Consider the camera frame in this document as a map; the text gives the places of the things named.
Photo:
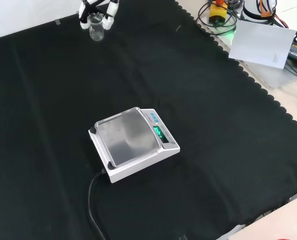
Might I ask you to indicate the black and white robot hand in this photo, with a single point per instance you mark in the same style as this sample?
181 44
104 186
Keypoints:
111 10

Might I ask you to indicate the small clear glass beaker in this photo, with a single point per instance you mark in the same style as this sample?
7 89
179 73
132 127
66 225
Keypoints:
96 31

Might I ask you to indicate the clear tape strip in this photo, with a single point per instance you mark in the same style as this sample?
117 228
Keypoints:
57 22
183 237

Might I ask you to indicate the yellow stop button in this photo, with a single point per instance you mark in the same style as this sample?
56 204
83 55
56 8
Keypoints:
218 13

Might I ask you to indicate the black bench cloth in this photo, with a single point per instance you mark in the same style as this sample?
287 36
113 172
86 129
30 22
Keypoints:
51 125

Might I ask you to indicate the white electronic balance steel pan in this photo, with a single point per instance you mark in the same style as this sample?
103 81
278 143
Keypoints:
128 140

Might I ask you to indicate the white paper sheet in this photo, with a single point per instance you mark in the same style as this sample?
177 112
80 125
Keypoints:
261 42

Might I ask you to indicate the pale wooden board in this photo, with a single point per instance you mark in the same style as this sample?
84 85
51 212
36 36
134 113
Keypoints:
283 220

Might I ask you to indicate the grey base plate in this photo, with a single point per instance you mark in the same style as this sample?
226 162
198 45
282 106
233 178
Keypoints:
271 75

